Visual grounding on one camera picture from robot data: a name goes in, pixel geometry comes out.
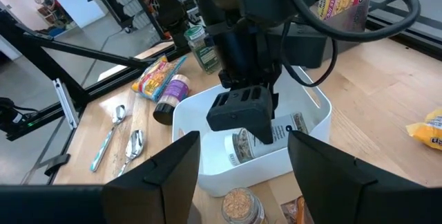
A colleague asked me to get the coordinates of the black edge clamp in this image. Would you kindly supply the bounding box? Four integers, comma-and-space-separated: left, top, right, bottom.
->
44, 152, 72, 177

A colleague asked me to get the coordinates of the black rolling cart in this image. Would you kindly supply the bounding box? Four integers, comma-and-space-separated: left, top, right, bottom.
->
86, 0, 141, 34

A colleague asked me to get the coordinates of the yellow chicken ramen packet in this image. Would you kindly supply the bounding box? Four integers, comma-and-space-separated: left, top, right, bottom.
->
405, 107, 442, 151

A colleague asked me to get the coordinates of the person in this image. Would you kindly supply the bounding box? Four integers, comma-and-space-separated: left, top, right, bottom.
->
38, 0, 75, 30

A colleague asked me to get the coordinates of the brown-filled small glass jar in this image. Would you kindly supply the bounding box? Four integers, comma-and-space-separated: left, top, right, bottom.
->
220, 186, 269, 224

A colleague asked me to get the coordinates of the black aluminium table frame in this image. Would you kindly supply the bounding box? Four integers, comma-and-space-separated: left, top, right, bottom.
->
0, 8, 189, 183

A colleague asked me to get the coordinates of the purple-label spice jar black cap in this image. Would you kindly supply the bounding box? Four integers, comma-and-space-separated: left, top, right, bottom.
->
152, 73, 192, 126

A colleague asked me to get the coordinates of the white plastic bin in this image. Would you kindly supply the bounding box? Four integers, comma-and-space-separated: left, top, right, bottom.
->
171, 65, 334, 198

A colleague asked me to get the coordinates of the green-capped herb spice jar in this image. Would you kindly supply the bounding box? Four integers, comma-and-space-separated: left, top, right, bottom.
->
183, 25, 222, 75

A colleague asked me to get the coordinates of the blue and yellow ramen packet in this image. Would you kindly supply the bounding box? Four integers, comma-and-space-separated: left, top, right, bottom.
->
131, 54, 188, 102

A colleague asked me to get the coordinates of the white-capped spice jar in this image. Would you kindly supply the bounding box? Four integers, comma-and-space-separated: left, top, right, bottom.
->
224, 112, 309, 167

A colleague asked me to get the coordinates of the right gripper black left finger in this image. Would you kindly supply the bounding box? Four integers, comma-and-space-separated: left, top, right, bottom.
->
102, 131, 202, 224

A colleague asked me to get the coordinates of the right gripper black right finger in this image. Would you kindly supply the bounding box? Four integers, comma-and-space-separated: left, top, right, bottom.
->
287, 131, 442, 224

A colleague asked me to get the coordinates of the white frame bracket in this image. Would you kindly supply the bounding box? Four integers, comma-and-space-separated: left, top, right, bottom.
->
52, 77, 80, 131

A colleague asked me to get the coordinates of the silver spoon striped teal handle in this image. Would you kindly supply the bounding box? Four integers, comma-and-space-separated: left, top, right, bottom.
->
116, 129, 146, 178
90, 104, 127, 174

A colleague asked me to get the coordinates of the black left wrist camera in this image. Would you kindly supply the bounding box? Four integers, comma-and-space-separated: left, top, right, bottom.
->
206, 85, 275, 146

